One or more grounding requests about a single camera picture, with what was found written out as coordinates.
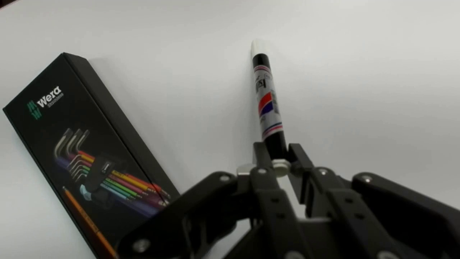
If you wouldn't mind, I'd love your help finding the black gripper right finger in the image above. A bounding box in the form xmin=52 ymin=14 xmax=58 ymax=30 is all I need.
xmin=289 ymin=143 xmax=460 ymax=259

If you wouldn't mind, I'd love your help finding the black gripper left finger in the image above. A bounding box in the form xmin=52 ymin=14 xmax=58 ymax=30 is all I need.
xmin=116 ymin=142 xmax=308 ymax=259

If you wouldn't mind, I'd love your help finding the black and white marker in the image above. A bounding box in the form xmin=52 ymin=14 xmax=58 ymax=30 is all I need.
xmin=252 ymin=40 xmax=288 ymax=159

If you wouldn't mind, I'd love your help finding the black hex key set box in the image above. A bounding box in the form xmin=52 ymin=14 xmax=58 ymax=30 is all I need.
xmin=4 ymin=53 xmax=178 ymax=259

